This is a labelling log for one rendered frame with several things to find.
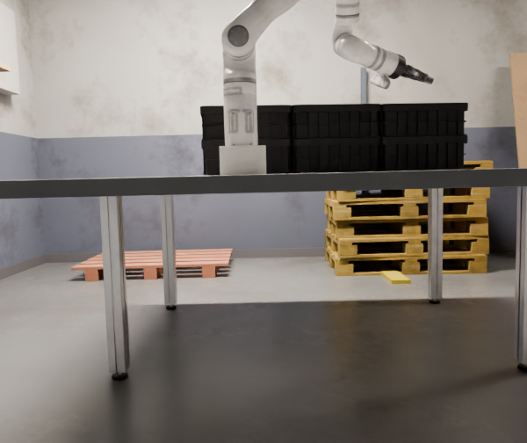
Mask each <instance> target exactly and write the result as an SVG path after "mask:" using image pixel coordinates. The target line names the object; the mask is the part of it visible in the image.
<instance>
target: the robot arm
mask: <svg viewBox="0 0 527 443"><path fill-rule="evenodd" d="M298 1H299V0H254V1H253V2H252V3H251V4H250V5H249V6H248V7H247V8H246V9H244V10H243V11H242V12H241V13H240V14H239V15H238V16H236V17H235V18H234V19H233V20H232V21H230V22H229V23H228V24H227V25H226V27H225V28H224V30H223V32H222V35H221V43H222V55H223V101H224V129H225V146H254V145H258V135H257V103H256V42H257V40H258V39H259V37H260V36H261V35H262V33H263V32H264V31H265V29H266V28H267V27H268V26H269V25H270V24H271V23H272V22H273V21H274V20H275V19H276V18H278V17H279V16H281V15H282V14H284V13H285V12H287V11H289V10H290V9H291V8H292V7H293V6H294V5H295V4H296V3H297V2H298ZM359 14H360V0H336V22H335V25H334V30H333V34H332V48H333V50H334V52H335V53H336V54H337V55H339V56H341V57H342V58H343V59H345V60H347V61H350V62H355V63H357V64H361V65H362V66H364V67H366V68H368V69H372V70H374V71H376V72H377V74H376V75H375V76H373V77H372V78H371V81H370V82H371V84H373V85H376V86H378V87H380V88H383V89H388V88H389V86H390V80H389V78H392V79H396V78H398V77H400V76H403V77H405V78H410V79H412V80H416V81H419V82H424V83H426V84H430V85H432V84H433V81H434V78H433V77H430V76H429V75H428V74H425V73H423V72H421V71H420V70H419V69H415V68H413V66H410V65H407V64H406V59H405V57H404V56H402V55H400V54H396V53H395V52H393V51H391V50H388V49H384V48H382V47H379V46H376V45H374V44H371V43H368V42H366V41H365V40H362V39H360V38H358V37H357V36H354V35H353V29H354V25H356V24H357V23H358V21H359Z"/></svg>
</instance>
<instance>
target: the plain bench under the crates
mask: <svg viewBox="0 0 527 443"><path fill-rule="evenodd" d="M512 186H517V214H516V295H515V336H514V359H516V360H518V361H519V362H520V363H519V364H518V365H517V368H518V369H519V370H521V371H524V372H527V168H511V169H475V170H438V171H367V172H330V173H293V174H257V175H220V176H184V177H148V178H76V179H40V180H4V181H0V199H35V198H71V197H99V204H100V221H101V237H102V254H103V270H104V287H105V319H106V336H107V352H108V369H109V373H115V374H113V375H112V379H113V380H115V381H122V380H125V379H126V378H127V377H128V373H127V372H126V371H127V369H128V368H129V367H130V352H129V333H128V315H127V298H126V262H125V245H124V227H123V209H122V196H145V195H160V206H161V227H162V268H163V288H164V305H169V306H167V307H166V309H169V310H171V309H176V308H177V306H175V305H172V304H176V303H177V269H176V247H175V225H174V203H173V195H182V194H219V193H256V192H328V191H365V190H402V189H428V297H429V298H430V299H434V300H430V303H432V304H439V303H440V301H439V300H437V299H442V293H443V188H476V187H512Z"/></svg>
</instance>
